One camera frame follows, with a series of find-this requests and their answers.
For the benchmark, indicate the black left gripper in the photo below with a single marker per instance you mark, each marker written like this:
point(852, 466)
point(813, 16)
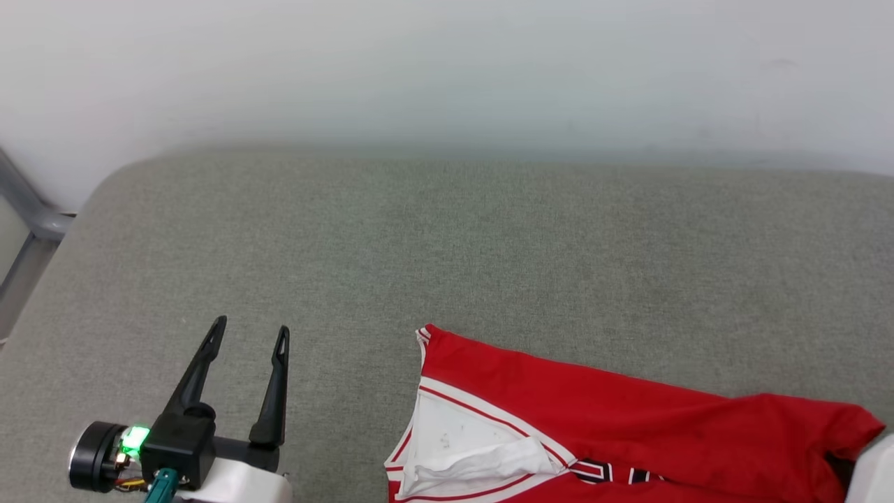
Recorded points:
point(94, 457)

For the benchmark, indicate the red and white jersey shirt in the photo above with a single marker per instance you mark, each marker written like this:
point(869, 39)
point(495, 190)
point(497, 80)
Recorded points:
point(628, 419)

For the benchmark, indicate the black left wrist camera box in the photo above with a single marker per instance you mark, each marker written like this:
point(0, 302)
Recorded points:
point(178, 447)

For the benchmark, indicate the grey metal frame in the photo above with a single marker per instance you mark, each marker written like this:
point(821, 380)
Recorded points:
point(42, 220)

